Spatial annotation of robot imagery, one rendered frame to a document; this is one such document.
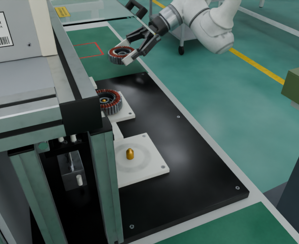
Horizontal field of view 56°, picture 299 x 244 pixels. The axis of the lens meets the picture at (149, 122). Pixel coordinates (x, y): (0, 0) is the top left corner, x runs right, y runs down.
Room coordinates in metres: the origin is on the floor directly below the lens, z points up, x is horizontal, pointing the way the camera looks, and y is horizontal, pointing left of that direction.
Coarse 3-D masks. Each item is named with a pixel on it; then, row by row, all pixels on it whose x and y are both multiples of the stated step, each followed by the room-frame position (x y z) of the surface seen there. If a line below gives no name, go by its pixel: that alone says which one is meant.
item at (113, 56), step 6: (114, 48) 1.08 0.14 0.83; (120, 48) 1.09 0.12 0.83; (126, 48) 1.08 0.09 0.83; (132, 48) 1.08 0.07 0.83; (108, 54) 1.03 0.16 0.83; (114, 54) 1.02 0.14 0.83; (120, 54) 1.04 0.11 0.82; (126, 54) 1.02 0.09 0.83; (114, 60) 1.00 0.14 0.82; (120, 60) 1.01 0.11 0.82
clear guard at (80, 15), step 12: (60, 0) 0.88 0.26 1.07; (72, 0) 0.88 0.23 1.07; (84, 0) 0.88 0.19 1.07; (96, 0) 0.88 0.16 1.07; (108, 0) 0.88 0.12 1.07; (72, 12) 0.77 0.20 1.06; (84, 12) 0.77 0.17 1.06; (96, 12) 0.77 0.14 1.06; (108, 12) 0.77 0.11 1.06; (120, 12) 0.77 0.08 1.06; (72, 24) 0.68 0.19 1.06; (144, 24) 0.75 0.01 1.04
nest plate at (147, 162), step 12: (120, 144) 0.56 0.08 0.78; (132, 144) 0.56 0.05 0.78; (144, 144) 0.56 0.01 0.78; (120, 156) 0.52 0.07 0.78; (144, 156) 0.52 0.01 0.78; (156, 156) 0.52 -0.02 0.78; (120, 168) 0.47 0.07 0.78; (132, 168) 0.47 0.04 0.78; (144, 168) 0.47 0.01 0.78; (156, 168) 0.47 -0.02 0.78; (168, 168) 0.47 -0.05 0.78; (120, 180) 0.44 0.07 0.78; (132, 180) 0.44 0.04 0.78
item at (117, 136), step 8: (104, 112) 0.51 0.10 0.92; (112, 128) 0.47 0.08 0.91; (80, 136) 0.46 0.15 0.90; (120, 136) 0.48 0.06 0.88; (56, 144) 0.43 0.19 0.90; (64, 144) 0.43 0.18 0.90; (72, 144) 0.43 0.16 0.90; (80, 144) 0.44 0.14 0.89; (88, 144) 0.44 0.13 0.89; (48, 152) 0.41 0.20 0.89; (56, 152) 0.42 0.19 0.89; (64, 152) 0.42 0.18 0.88
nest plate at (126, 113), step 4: (120, 92) 0.82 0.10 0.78; (124, 100) 0.78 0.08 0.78; (124, 104) 0.75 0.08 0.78; (128, 104) 0.75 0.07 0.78; (124, 108) 0.73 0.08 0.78; (128, 108) 0.73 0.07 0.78; (120, 112) 0.71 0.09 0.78; (124, 112) 0.71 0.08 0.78; (128, 112) 0.71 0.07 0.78; (132, 112) 0.71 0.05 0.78; (108, 116) 0.69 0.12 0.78; (112, 116) 0.69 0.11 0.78; (116, 116) 0.69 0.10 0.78; (120, 116) 0.69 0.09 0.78; (124, 116) 0.69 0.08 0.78; (128, 116) 0.69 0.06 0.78; (132, 116) 0.69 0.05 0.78; (112, 120) 0.67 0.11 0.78; (116, 120) 0.67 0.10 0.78; (120, 120) 0.68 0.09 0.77
